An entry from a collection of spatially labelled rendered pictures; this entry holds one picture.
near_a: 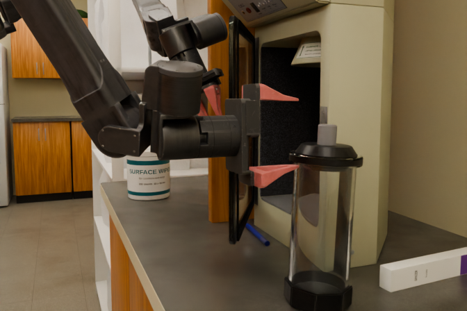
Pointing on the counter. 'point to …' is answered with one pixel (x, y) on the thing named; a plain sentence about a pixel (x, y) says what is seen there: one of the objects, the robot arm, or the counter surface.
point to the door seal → (253, 137)
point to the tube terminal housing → (349, 90)
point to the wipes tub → (147, 177)
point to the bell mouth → (308, 53)
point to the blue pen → (257, 234)
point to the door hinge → (258, 137)
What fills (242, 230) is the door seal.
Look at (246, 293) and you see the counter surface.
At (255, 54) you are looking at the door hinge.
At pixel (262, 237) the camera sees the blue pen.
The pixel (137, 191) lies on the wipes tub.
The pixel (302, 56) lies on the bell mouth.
